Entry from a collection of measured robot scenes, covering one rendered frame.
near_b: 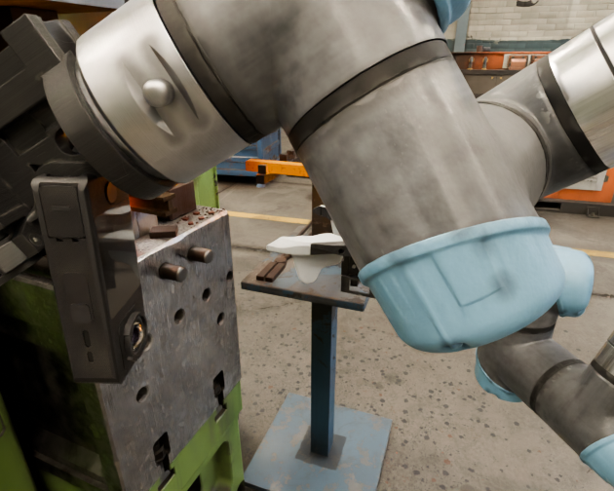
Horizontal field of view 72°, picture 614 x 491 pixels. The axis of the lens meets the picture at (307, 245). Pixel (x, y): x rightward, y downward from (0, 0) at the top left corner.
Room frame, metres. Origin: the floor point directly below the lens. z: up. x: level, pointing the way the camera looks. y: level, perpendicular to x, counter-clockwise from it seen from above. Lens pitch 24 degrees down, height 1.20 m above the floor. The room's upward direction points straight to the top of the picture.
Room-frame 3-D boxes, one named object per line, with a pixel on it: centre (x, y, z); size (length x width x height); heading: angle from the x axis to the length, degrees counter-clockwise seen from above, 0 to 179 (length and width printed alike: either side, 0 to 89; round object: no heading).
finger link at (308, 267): (0.47, 0.00, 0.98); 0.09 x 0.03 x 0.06; 103
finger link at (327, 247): (0.48, -0.05, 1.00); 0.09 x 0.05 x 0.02; 103
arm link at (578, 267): (0.43, -0.25, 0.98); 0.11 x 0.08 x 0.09; 67
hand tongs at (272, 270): (1.17, 0.00, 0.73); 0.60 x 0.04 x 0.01; 161
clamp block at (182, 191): (0.83, 0.30, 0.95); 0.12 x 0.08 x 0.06; 67
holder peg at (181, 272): (0.64, 0.23, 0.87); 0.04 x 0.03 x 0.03; 67
